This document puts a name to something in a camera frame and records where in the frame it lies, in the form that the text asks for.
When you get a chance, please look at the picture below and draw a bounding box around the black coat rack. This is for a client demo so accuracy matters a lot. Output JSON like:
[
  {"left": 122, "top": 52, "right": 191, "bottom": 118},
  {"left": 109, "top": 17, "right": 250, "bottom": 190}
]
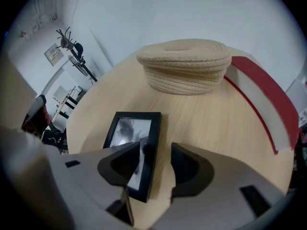
[{"left": 56, "top": 26, "right": 98, "bottom": 82}]

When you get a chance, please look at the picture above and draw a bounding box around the grey hat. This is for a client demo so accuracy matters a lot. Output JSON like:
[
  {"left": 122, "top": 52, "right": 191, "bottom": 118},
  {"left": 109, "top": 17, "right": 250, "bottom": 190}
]
[{"left": 60, "top": 37, "right": 73, "bottom": 49}]

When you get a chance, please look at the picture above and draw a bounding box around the grey seat black chair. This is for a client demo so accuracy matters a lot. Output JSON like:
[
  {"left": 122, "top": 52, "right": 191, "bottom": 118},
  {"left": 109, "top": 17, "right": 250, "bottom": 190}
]
[{"left": 21, "top": 94, "right": 48, "bottom": 132}]

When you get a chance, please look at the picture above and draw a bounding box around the beige woven round basket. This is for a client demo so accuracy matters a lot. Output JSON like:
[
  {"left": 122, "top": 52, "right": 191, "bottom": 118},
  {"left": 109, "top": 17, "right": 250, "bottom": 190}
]
[{"left": 136, "top": 39, "right": 232, "bottom": 96}]

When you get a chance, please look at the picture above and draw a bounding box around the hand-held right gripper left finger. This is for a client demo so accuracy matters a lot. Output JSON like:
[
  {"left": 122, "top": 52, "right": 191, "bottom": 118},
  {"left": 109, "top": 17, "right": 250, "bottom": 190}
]
[{"left": 59, "top": 141, "right": 142, "bottom": 230}]

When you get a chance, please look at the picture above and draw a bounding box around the round light wooden table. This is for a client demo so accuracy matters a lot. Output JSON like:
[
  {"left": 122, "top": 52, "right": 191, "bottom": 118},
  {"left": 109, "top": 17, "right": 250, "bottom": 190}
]
[{"left": 66, "top": 45, "right": 295, "bottom": 230}]

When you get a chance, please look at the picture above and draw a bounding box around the white water dispenser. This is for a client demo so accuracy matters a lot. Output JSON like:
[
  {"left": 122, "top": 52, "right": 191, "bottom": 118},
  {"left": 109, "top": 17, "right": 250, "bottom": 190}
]
[{"left": 284, "top": 75, "right": 307, "bottom": 129}]

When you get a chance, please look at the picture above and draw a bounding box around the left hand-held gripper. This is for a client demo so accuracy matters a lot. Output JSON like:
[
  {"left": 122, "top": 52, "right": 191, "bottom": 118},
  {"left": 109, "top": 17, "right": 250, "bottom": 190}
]
[{"left": 0, "top": 53, "right": 72, "bottom": 230}]

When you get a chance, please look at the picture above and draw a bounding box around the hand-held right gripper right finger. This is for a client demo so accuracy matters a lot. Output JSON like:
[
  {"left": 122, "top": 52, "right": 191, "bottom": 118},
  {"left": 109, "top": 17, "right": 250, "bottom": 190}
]
[{"left": 153, "top": 142, "right": 293, "bottom": 230}]

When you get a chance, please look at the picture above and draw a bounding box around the red hardcover book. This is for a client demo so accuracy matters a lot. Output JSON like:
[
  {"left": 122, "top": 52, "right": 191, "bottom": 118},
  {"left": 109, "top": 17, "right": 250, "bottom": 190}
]
[{"left": 224, "top": 56, "right": 300, "bottom": 156}]

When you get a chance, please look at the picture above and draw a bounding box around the grey wall panel box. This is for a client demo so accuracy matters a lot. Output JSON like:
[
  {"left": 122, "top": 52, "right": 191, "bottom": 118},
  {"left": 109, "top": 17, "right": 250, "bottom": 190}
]
[{"left": 44, "top": 43, "right": 65, "bottom": 67}]

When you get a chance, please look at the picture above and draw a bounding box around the black picture frame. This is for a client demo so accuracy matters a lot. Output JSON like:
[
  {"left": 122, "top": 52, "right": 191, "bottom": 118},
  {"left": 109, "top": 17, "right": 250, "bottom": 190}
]
[{"left": 102, "top": 111, "right": 163, "bottom": 226}]

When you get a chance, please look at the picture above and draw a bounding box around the dark cap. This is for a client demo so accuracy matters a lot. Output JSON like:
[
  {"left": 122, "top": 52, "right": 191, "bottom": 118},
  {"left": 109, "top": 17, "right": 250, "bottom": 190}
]
[{"left": 74, "top": 42, "right": 85, "bottom": 58}]

